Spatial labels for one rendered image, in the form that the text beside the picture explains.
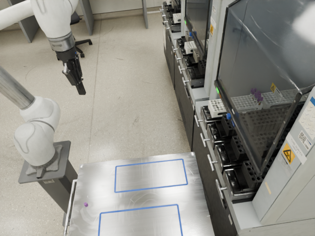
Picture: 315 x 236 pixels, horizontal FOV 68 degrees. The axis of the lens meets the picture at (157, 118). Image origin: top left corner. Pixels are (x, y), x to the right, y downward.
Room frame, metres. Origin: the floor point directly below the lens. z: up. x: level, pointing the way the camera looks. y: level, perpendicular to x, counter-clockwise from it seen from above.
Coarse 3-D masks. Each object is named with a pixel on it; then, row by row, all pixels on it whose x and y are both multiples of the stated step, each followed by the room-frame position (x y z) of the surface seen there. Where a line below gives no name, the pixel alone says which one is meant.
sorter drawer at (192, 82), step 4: (192, 68) 1.43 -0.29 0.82; (188, 72) 1.40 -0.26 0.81; (192, 72) 1.38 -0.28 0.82; (188, 76) 1.39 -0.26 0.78; (192, 76) 1.34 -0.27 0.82; (204, 76) 1.32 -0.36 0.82; (184, 80) 1.39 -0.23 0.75; (188, 80) 1.38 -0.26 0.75; (192, 80) 1.31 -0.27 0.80; (196, 80) 1.31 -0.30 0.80; (200, 80) 1.31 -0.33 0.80; (204, 80) 1.31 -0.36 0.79; (184, 84) 1.34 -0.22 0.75; (192, 84) 1.31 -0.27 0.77; (196, 84) 1.31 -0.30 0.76
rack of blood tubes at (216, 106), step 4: (212, 100) 1.02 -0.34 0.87; (216, 100) 1.02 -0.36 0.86; (220, 100) 1.02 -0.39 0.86; (208, 104) 1.02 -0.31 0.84; (212, 104) 0.99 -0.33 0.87; (216, 104) 0.99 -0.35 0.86; (220, 104) 0.98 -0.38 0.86; (212, 108) 0.96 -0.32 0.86; (216, 108) 0.95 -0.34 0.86; (220, 108) 0.95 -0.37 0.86; (224, 108) 0.95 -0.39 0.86; (212, 112) 0.93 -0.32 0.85; (216, 112) 0.93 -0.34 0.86; (220, 112) 0.97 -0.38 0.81; (224, 112) 0.97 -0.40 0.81; (212, 116) 0.93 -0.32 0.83; (216, 116) 0.93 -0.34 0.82; (220, 116) 0.93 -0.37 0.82
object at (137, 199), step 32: (128, 160) 0.68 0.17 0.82; (160, 160) 0.66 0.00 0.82; (192, 160) 0.65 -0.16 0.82; (96, 192) 0.52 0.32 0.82; (128, 192) 0.51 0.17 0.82; (160, 192) 0.49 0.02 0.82; (192, 192) 0.48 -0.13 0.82; (96, 224) 0.38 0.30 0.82; (128, 224) 0.36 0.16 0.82; (160, 224) 0.35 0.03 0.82; (192, 224) 0.34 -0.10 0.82
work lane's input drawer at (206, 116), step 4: (204, 108) 1.01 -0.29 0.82; (200, 112) 1.04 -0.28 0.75; (204, 112) 0.98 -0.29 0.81; (208, 112) 0.97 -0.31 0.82; (196, 116) 1.01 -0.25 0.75; (204, 116) 0.95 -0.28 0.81; (208, 116) 0.94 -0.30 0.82; (196, 120) 0.97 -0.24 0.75; (200, 120) 0.97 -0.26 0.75; (204, 120) 0.94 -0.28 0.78; (208, 120) 0.92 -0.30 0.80; (212, 120) 0.91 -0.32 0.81; (216, 120) 0.91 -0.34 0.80; (204, 124) 0.94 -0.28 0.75
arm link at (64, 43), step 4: (64, 36) 0.81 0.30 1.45; (68, 36) 0.82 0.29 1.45; (72, 36) 0.84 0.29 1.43; (48, 40) 0.81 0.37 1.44; (52, 40) 0.80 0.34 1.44; (56, 40) 0.79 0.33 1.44; (60, 40) 0.80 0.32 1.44; (64, 40) 0.80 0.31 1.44; (68, 40) 0.81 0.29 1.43; (72, 40) 0.83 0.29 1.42; (52, 44) 0.80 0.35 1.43; (56, 44) 0.80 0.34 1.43; (60, 44) 0.80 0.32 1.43; (64, 44) 0.80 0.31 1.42; (68, 44) 0.81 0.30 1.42; (72, 44) 0.82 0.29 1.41; (52, 48) 0.81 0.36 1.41; (56, 48) 0.80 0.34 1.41; (60, 48) 0.80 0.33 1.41; (64, 48) 0.80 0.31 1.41; (68, 48) 0.80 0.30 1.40
